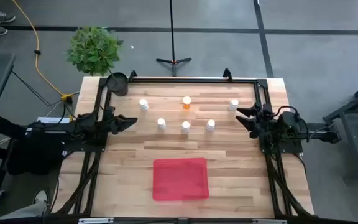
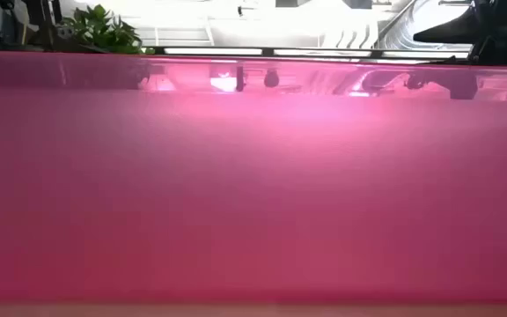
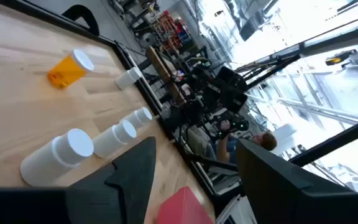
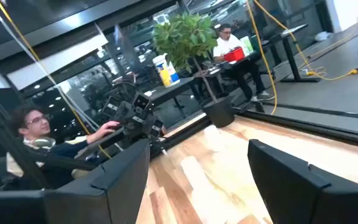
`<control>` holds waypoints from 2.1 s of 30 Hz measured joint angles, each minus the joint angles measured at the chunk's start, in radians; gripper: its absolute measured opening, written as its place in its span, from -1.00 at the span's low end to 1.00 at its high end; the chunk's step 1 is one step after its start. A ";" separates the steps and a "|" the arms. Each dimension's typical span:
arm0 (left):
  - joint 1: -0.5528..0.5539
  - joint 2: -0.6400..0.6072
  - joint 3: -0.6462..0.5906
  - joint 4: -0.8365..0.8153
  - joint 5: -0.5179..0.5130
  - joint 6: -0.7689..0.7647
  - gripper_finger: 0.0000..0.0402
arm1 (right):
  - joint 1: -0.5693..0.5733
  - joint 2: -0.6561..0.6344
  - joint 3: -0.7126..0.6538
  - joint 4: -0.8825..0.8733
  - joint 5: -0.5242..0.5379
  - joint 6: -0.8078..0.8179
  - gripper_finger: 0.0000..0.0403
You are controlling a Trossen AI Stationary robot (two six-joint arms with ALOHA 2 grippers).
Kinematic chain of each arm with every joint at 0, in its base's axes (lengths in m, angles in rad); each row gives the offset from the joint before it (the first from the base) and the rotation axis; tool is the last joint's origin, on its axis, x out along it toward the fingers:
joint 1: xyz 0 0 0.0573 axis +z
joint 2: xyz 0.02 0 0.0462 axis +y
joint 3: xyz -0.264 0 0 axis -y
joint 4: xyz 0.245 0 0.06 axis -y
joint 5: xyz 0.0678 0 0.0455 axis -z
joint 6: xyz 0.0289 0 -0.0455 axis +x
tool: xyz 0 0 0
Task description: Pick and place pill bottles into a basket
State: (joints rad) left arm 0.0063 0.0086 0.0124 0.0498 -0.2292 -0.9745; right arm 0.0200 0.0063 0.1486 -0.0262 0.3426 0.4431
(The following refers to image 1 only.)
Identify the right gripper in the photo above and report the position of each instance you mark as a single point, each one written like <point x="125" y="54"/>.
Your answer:
<point x="263" y="123"/>

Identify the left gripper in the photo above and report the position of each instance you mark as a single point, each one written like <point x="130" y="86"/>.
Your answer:
<point x="110" y="121"/>

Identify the white pill bottle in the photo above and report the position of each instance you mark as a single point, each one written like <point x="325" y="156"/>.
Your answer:
<point x="233" y="104"/>
<point x="210" y="125"/>
<point x="144" y="104"/>
<point x="185" y="126"/>
<point x="161" y="124"/>

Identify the orange pill bottle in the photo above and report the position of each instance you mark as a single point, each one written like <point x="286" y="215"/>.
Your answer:
<point x="186" y="102"/>

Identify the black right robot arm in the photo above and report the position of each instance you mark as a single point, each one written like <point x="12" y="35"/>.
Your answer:
<point x="287" y="126"/>

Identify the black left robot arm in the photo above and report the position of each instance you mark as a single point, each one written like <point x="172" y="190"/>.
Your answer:
<point x="82" y="125"/>

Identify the red plastic basket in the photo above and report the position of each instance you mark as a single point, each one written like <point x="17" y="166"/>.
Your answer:
<point x="180" y="179"/>

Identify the black plant pot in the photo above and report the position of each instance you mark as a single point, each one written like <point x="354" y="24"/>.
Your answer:
<point x="117" y="84"/>

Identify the white label box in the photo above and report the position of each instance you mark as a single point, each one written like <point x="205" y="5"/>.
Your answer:
<point x="53" y="119"/>

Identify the green leafy plant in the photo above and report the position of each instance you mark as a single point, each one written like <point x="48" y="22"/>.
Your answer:
<point x="93" y="51"/>

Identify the black bag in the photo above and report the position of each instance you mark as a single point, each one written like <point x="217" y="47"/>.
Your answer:
<point x="33" y="155"/>

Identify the black tripod stand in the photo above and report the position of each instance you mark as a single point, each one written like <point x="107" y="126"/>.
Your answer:
<point x="172" y="31"/>

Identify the black metal table frame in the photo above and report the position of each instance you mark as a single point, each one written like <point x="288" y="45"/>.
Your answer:
<point x="197" y="80"/>

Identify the silver metal bracket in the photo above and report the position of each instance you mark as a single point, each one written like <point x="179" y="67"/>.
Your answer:
<point x="269" y="221"/>
<point x="95" y="220"/>

